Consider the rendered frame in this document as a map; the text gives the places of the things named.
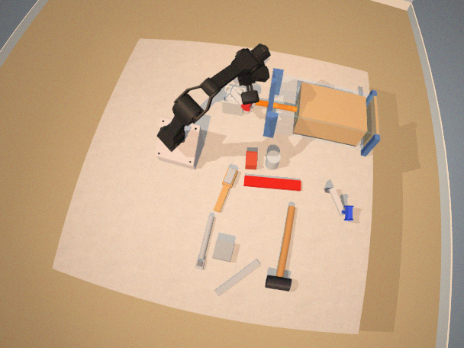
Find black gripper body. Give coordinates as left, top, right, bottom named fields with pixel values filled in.
left=238, top=73, right=259, bottom=105

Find black-headed mallet with wooden handle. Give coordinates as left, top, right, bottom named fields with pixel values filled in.
left=266, top=206, right=295, bottom=292

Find grey cylinder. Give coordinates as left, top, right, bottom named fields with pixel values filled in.
left=266, top=150, right=281, bottom=170

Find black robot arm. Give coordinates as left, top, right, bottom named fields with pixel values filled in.
left=157, top=43, right=271, bottom=152

